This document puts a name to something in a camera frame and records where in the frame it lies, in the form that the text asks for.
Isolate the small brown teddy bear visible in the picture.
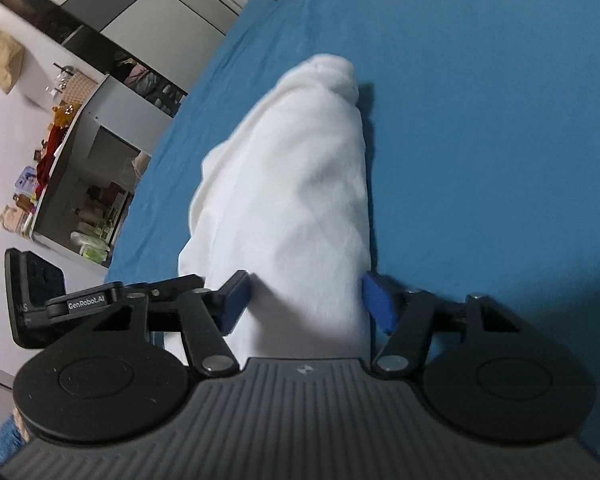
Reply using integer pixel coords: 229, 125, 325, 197
53, 102, 81, 129

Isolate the light blue box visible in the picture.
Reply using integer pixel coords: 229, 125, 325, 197
13, 165, 40, 196

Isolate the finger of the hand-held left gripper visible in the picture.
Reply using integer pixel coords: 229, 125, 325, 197
129, 273, 206, 297

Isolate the bed with blue sheet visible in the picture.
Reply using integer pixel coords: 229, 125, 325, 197
104, 0, 600, 378

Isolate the beige hanging bag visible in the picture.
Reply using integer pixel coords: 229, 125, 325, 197
0, 24, 26, 95

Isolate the beige cloth under desk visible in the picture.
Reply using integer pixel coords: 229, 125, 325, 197
129, 149, 152, 181

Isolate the green packet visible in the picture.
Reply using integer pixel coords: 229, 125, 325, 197
69, 229, 112, 264

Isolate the white desk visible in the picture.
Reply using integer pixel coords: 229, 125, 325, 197
30, 74, 154, 266

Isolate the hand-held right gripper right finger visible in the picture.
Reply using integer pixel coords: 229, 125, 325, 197
362, 274, 523, 377

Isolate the woven basket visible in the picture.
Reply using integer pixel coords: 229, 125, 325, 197
61, 70, 100, 106

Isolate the white printed t-shirt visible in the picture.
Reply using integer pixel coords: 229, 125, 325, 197
178, 52, 374, 362

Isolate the red cloth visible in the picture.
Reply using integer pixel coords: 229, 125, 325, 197
34, 123, 67, 196

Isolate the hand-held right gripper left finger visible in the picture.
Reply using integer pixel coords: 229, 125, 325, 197
91, 270, 254, 377

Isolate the blue fuzzy rug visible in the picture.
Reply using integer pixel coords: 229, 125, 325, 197
0, 409, 29, 467

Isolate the grey and white wardrobe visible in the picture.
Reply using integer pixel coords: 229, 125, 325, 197
0, 0, 246, 121

